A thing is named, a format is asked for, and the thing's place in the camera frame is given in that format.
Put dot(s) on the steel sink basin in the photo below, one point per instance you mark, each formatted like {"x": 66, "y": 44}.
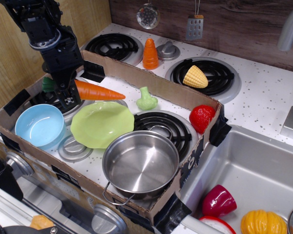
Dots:
{"x": 255, "y": 169}

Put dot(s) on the black burner coil front right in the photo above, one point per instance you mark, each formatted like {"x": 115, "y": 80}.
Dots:
{"x": 171, "y": 126}

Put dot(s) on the light blue plastic bowl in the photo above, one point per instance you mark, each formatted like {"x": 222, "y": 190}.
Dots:
{"x": 41, "y": 125}

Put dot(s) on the red rimmed white plate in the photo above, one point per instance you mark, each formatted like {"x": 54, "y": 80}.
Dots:
{"x": 217, "y": 224}

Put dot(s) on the stainless steel pot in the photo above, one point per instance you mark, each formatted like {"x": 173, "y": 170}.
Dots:
{"x": 141, "y": 164}

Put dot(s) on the hanging metal spatula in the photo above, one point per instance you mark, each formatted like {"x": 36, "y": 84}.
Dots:
{"x": 195, "y": 24}

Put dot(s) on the orange cone toy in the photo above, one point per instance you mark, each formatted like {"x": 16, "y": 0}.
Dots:
{"x": 150, "y": 56}

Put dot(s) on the cardboard fence box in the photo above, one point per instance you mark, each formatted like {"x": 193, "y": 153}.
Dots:
{"x": 174, "y": 94}

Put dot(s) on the yellow toy pumpkin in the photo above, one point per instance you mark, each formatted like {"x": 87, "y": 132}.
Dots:
{"x": 262, "y": 222}

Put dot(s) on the green toy broccoli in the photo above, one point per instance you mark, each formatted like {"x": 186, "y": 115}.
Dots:
{"x": 146, "y": 101}

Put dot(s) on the black burner coil back right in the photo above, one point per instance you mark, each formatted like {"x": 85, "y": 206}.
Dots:
{"x": 206, "y": 76}

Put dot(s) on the silver oven knob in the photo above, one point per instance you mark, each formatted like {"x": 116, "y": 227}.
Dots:
{"x": 106, "y": 221}
{"x": 19, "y": 166}

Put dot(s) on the silver oven knob left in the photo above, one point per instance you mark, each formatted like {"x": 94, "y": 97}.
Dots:
{"x": 19, "y": 166}

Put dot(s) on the dark red plastic cup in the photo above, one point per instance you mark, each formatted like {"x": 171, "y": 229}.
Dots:
{"x": 218, "y": 202}

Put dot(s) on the silver stove knob top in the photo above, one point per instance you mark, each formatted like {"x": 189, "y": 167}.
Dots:
{"x": 168, "y": 51}

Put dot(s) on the yellow toy corn cob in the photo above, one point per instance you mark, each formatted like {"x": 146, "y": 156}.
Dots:
{"x": 195, "y": 78}

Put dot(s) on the orange toy carrot green top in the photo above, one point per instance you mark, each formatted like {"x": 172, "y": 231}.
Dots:
{"x": 87, "y": 91}

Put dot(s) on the silver faucet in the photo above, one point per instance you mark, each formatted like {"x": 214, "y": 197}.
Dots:
{"x": 285, "y": 41}

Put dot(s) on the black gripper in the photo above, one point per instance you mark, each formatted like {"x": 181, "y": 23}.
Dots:
{"x": 62, "y": 57}

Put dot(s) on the hanging round metal strainer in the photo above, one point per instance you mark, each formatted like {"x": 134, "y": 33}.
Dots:
{"x": 148, "y": 16}

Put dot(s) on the red toy strawberry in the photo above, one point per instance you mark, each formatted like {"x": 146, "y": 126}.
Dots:
{"x": 200, "y": 117}

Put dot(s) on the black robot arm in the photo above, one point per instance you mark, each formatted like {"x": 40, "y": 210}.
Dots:
{"x": 30, "y": 16}

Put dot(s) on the green plastic plate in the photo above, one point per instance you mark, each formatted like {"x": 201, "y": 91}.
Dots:
{"x": 97, "y": 125}

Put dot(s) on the silver oven knob right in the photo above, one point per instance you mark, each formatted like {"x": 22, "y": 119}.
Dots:
{"x": 106, "y": 221}

